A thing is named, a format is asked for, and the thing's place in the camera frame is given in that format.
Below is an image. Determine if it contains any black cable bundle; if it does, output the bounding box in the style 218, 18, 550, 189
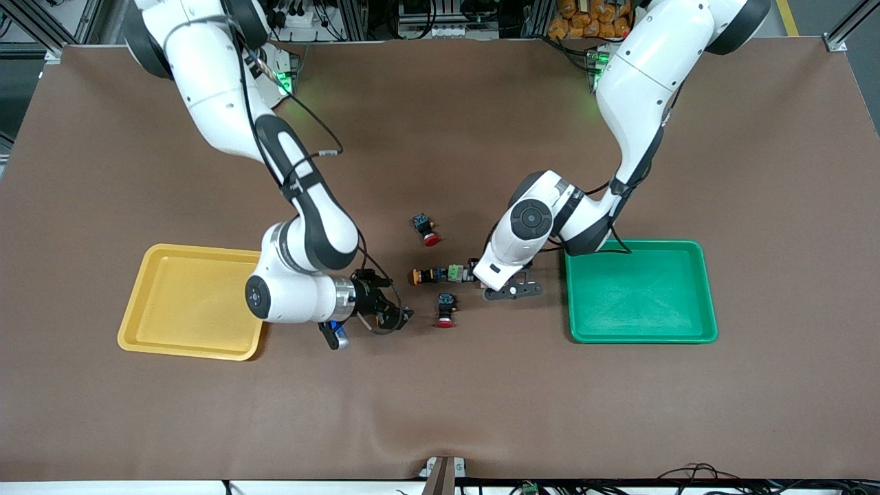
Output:
646, 463, 880, 495

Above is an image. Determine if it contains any aluminium frame profile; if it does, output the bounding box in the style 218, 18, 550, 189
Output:
0, 0, 69, 64
824, 0, 880, 53
335, 0, 369, 41
524, 0, 554, 39

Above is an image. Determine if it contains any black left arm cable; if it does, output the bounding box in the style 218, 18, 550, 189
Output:
536, 82, 681, 256

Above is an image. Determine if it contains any white power strip with plugs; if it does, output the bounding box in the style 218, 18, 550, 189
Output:
265, 0, 324, 30

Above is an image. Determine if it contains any bag of orange items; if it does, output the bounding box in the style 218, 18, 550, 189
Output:
548, 0, 633, 40

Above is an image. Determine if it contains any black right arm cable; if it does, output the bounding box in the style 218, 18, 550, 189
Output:
227, 7, 408, 336

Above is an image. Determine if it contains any white socket strip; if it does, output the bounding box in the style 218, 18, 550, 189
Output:
401, 23, 470, 39

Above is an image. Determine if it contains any metal clamp bracket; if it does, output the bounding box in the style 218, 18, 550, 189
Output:
419, 455, 468, 495

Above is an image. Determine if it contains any green plastic tray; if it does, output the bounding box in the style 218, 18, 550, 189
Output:
564, 238, 718, 344

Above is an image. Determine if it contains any yellow plastic tray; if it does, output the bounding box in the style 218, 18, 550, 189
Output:
117, 243, 269, 362

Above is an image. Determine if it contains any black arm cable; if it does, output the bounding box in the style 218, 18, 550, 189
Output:
536, 82, 681, 256
227, 7, 408, 336

